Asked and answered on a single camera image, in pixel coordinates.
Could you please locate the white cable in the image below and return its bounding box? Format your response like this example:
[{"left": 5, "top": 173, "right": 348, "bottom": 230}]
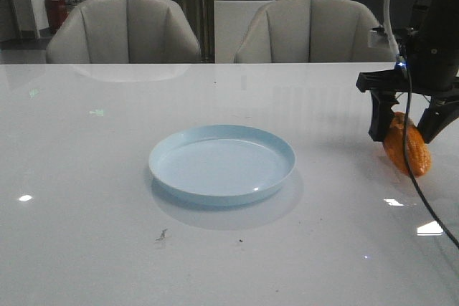
[{"left": 382, "top": 0, "right": 404, "bottom": 62}]

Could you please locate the beige right armchair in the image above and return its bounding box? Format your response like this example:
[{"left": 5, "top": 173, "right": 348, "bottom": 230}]
[{"left": 234, "top": 0, "right": 394, "bottom": 64}]

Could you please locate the black cable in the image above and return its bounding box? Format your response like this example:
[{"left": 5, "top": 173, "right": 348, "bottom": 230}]
[{"left": 402, "top": 62, "right": 459, "bottom": 249}]

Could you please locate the red trash bin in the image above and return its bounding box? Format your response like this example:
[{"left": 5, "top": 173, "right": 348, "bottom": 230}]
[{"left": 44, "top": 0, "right": 67, "bottom": 34}]

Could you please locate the black gripper, corn side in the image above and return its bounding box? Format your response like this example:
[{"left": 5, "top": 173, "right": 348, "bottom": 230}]
[{"left": 356, "top": 29, "right": 458, "bottom": 143}]

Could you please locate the orange plastic corn cob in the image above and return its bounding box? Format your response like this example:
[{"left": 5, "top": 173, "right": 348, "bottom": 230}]
[{"left": 382, "top": 112, "right": 432, "bottom": 177}]

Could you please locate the light blue round plate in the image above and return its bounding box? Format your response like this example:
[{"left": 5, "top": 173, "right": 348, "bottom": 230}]
[{"left": 148, "top": 125, "right": 296, "bottom": 207}]

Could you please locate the beige left armchair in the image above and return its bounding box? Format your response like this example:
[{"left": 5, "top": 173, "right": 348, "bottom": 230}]
[{"left": 46, "top": 0, "right": 201, "bottom": 64}]

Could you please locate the beige armchair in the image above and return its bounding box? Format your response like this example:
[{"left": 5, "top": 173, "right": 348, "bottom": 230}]
[
  {"left": 46, "top": 0, "right": 201, "bottom": 64},
  {"left": 234, "top": 0, "right": 394, "bottom": 64}
]

